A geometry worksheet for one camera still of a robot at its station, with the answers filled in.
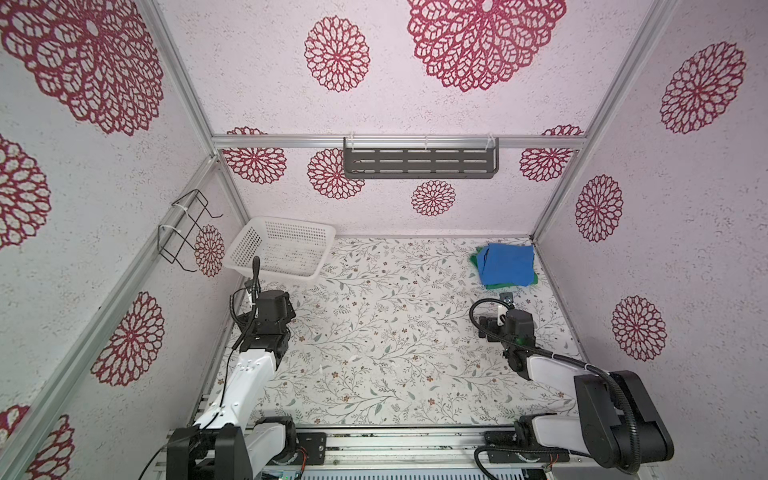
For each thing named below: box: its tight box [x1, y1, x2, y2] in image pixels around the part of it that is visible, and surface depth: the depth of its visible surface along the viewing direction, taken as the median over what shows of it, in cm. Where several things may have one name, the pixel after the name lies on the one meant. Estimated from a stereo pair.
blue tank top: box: [477, 243, 535, 286], surface depth 109 cm
